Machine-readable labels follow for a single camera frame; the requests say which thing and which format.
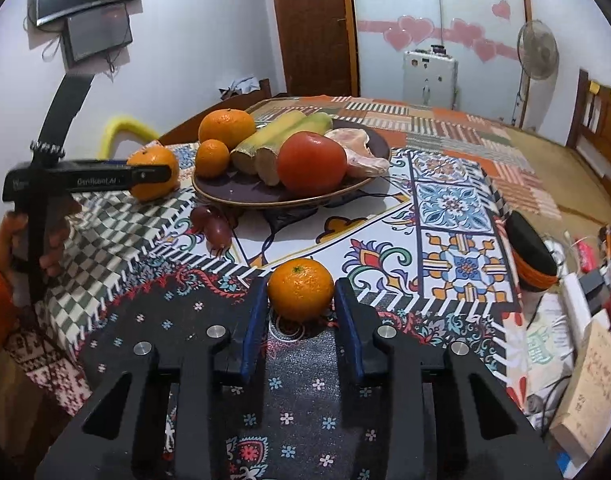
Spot standing electric fan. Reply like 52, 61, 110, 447
514, 20, 559, 128

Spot dark red dates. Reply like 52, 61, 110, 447
190, 204, 234, 256

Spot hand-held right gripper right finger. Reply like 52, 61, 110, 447
334, 277, 561, 480

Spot brown wooden door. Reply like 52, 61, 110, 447
268, 0, 359, 97

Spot black orange round container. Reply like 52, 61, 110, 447
505, 210, 560, 292

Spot sugar cane piece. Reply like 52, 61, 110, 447
230, 110, 306, 176
256, 112, 333, 187

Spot raw chicken piece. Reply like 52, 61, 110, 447
325, 127, 390, 178

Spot patterned tablecloth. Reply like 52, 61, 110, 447
6, 140, 526, 480

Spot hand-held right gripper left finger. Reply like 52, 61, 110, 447
36, 276, 270, 480

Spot wooden bed headboard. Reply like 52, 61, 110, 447
565, 69, 611, 183

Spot patchwork blanket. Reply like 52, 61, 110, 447
246, 95, 561, 221

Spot small orange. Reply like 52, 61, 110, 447
194, 139, 231, 179

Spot wardrobe with heart stickers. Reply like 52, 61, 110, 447
268, 0, 533, 103

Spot purple round plate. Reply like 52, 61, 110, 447
192, 115, 391, 209

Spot brown paper box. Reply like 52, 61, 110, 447
550, 310, 611, 461

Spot white appliance box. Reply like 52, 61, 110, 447
403, 50, 459, 108

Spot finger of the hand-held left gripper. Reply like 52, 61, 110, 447
130, 162, 173, 187

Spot red tomato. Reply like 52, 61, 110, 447
277, 131, 347, 195

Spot yellow tube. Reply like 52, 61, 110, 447
100, 116, 159, 158

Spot small wall monitor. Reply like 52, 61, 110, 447
63, 2, 134, 66

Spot person's left hand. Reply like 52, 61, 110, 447
0, 196, 82, 279

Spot pile of clothes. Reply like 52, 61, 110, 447
220, 76, 262, 99

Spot straw bed mat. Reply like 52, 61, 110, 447
500, 125, 611, 233

